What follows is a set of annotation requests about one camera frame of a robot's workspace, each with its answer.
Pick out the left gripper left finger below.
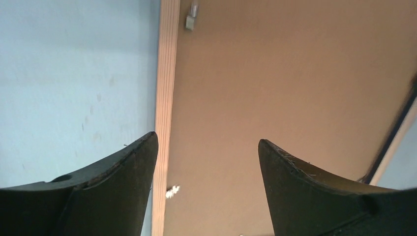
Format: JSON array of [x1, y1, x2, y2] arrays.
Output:
[[0, 131, 158, 236]]

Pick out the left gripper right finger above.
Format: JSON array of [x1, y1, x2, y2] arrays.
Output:
[[258, 139, 417, 236]]

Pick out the wooden picture frame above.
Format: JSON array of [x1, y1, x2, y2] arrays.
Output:
[[151, 0, 417, 236]]

